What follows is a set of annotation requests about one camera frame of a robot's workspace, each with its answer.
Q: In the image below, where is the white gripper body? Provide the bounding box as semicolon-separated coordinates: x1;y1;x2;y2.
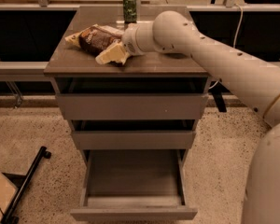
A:
121;22;153;56

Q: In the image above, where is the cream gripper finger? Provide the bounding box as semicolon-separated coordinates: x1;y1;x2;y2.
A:
95;42;131;64

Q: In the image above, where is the brown chip bag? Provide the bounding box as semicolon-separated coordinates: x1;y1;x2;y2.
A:
65;24;123;58

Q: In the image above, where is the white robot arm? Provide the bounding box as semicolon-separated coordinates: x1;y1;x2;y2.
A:
96;11;280;224

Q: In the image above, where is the top grey drawer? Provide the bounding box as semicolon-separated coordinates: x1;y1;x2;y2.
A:
54;77;210;121

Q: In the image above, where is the grey drawer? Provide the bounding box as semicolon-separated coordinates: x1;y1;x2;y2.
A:
72;120;196;150
71;149;197;221
54;77;210;121

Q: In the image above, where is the grey drawer cabinet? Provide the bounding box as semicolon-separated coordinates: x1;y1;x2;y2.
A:
43;5;218;161

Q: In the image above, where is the middle grey drawer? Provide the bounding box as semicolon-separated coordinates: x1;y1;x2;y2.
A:
72;120;196;150

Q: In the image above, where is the bottom grey drawer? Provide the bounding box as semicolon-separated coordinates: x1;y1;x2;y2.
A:
71;149;197;221

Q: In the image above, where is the green soda can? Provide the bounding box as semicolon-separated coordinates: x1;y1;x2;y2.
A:
122;0;137;23

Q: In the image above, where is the black stand leg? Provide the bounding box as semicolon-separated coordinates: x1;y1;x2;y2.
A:
0;147;51;224

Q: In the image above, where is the black bracket behind cabinet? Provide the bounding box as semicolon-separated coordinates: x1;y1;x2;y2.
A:
210;87;227;113

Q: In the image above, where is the white cable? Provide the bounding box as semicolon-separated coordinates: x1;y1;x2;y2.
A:
208;3;245;91

